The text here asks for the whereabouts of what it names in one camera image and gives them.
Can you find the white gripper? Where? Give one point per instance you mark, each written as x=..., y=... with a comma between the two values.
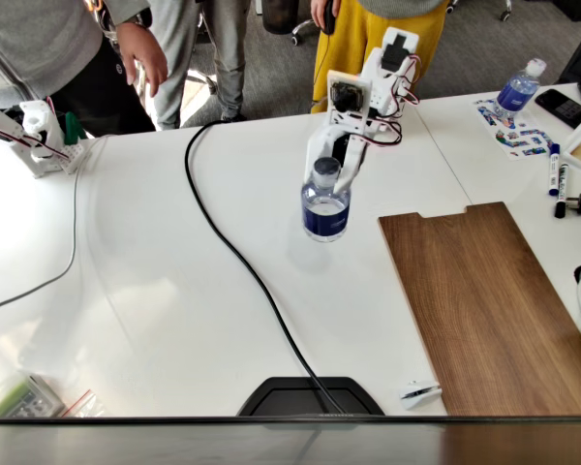
x=320, y=140

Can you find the dark-capped blue water bottle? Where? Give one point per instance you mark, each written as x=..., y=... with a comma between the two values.
x=325, y=218

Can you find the black computer mouse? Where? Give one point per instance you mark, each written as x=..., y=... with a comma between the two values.
x=328, y=21

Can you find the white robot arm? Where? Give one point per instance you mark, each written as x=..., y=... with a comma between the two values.
x=382, y=92

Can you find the white-capped blue water bottle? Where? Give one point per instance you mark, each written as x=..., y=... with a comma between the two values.
x=515, y=92

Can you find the hand of yellow-trousered person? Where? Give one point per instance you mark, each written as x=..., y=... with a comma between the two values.
x=318, y=9

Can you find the hand of hoodie person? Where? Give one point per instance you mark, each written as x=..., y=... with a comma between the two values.
x=145, y=48

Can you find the person in yellow trousers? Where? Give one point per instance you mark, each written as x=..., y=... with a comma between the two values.
x=348, y=48

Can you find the office chair caster base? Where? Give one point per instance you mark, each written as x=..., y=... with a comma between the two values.
x=302, y=31
x=506, y=12

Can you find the person in grey trousers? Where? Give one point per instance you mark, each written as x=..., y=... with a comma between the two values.
x=230, y=48

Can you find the dark waste bin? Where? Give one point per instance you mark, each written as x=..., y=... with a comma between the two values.
x=278, y=17

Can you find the colourful sticker sheet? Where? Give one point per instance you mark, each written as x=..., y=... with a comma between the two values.
x=518, y=139

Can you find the brown wooden board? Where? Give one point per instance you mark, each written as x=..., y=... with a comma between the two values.
x=479, y=300

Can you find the blue whiteboard marker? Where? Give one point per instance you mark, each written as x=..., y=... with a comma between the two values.
x=554, y=174

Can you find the black whiteboard marker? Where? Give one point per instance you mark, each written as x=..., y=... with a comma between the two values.
x=561, y=189

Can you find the black smartphone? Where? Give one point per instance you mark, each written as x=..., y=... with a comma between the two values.
x=561, y=107

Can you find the black monitor stand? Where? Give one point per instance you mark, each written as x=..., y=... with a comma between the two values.
x=281, y=397

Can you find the small white clip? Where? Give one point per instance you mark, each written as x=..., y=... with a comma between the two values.
x=416, y=394

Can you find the person in grey hoodie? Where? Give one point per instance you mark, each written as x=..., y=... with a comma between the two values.
x=39, y=48

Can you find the black Philips monitor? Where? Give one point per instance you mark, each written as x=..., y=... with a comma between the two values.
x=174, y=445

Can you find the clear zip bag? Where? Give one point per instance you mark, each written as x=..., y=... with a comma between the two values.
x=84, y=408

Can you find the gripper camera on white plate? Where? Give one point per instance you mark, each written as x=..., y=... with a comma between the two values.
x=344, y=94

